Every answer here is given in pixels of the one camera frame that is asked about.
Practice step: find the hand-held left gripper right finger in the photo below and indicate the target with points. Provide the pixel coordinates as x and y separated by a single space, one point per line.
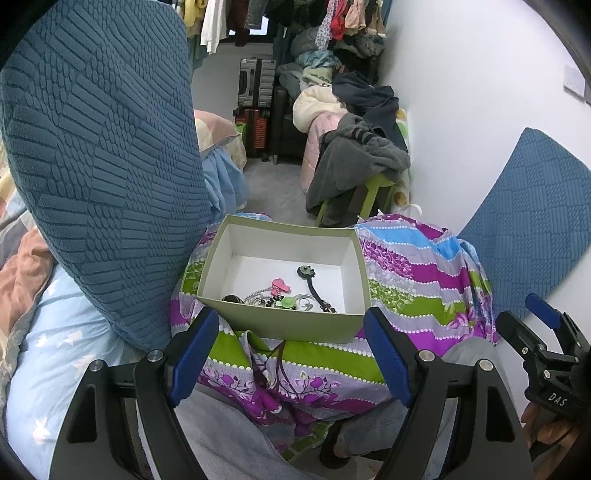
390 360

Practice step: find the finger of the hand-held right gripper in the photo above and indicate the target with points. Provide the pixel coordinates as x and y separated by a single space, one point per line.
547 311
519 332

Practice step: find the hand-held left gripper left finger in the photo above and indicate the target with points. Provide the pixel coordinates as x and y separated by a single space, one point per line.
194 360

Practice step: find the black patterned bangle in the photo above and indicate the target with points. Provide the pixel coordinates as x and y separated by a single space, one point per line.
233 299

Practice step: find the green cardboard box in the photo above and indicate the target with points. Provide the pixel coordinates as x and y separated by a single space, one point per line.
286 327

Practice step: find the green round charm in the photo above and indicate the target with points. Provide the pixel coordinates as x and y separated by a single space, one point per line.
288 302

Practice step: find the person's right hand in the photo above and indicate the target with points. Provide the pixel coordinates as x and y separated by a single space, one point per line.
549 431

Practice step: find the striped floral cloth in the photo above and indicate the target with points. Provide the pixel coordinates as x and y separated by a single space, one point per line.
406 295

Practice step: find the person's left leg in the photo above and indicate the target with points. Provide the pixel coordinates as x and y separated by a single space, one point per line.
221 443

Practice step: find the blue quilted cushion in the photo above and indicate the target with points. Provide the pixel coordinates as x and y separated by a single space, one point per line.
531 221
101 161

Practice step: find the white plastic bag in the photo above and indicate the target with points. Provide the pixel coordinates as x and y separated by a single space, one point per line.
415 208

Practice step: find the green plastic stool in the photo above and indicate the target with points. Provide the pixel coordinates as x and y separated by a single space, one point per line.
374 189

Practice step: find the white printed mattress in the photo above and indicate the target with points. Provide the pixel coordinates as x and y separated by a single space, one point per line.
402 184

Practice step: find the light blue bed skirt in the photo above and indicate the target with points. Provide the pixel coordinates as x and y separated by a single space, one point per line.
226 180

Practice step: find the peach patchwork quilt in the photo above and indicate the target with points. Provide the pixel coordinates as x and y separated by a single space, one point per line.
21 277

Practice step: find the grey garment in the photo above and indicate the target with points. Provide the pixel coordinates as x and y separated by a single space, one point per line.
346 161

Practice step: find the beige bed sheet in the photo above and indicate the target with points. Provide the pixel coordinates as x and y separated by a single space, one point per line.
238 154

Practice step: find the pink quilt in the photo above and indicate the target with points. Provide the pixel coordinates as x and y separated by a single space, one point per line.
314 147

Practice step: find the pink pillow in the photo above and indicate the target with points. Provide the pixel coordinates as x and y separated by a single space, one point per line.
212 129

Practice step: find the red suitcase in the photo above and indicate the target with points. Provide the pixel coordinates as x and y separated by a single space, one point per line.
254 134

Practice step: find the green shopping bag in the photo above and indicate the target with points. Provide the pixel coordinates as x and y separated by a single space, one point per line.
240 127

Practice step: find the black suitcase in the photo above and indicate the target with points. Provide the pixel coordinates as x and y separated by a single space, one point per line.
284 129

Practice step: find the dark navy garment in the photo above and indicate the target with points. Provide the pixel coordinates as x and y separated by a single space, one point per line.
369 99

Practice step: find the cream blanket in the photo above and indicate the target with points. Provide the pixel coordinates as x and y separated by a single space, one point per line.
311 108

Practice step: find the grey suitcase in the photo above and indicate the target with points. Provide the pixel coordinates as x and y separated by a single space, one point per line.
256 83

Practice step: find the pile of clothes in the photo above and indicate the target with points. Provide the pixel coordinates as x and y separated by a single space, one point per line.
314 60

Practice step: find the row of hanging clothes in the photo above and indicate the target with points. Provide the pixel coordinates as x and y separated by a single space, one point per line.
240 18

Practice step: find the white wall switch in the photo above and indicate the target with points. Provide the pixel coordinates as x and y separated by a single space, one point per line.
575 81

